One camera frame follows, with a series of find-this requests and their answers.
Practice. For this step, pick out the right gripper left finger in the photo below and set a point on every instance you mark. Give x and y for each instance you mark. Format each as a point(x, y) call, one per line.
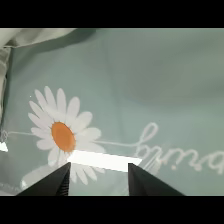
point(55, 184)

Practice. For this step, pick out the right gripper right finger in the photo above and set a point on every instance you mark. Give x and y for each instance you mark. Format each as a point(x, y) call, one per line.
point(145, 184)

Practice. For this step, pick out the pale grey garment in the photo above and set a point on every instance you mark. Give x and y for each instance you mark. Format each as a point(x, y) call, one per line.
point(20, 37)

